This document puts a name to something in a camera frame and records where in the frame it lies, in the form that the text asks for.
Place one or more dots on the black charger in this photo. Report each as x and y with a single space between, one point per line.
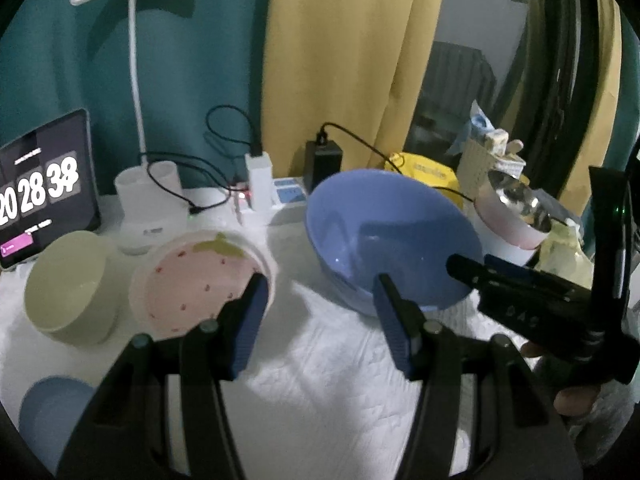
322 165

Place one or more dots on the white quilted tablecloth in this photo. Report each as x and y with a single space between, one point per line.
325 385

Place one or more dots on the white desk lamp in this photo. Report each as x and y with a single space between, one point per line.
150 220

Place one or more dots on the blue plate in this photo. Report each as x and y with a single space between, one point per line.
50 415

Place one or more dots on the person's right forearm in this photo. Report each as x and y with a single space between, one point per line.
610 435

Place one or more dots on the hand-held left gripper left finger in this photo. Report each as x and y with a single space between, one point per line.
247 330

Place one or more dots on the grey cloth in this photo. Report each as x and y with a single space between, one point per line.
557 205

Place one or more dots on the cream bowl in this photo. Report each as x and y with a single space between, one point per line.
65 285

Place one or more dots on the steel-lined pink bowl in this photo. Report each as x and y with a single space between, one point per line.
505 215

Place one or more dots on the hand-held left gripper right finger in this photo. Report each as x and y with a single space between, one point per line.
395 325

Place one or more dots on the teal curtain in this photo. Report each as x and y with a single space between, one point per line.
200 50
631 85

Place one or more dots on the yellow curtain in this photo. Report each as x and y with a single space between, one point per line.
607 85
350 60

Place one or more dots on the pink strawberry-print bowl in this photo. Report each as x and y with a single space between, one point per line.
190 280

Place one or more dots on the person's right hand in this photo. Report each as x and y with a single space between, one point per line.
575 402

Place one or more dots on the white charger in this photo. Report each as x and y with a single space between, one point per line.
259 182

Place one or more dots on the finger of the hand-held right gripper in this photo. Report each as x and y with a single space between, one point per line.
470 270
515 266

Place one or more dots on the tablet with clock display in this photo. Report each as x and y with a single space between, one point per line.
40 185

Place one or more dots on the glass sliding door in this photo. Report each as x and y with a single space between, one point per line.
475 35

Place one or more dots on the white power strip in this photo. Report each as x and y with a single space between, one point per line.
290 195

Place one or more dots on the yellow packet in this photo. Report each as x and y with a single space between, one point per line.
425 175

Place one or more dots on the blue white snack packet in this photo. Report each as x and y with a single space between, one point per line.
472 127

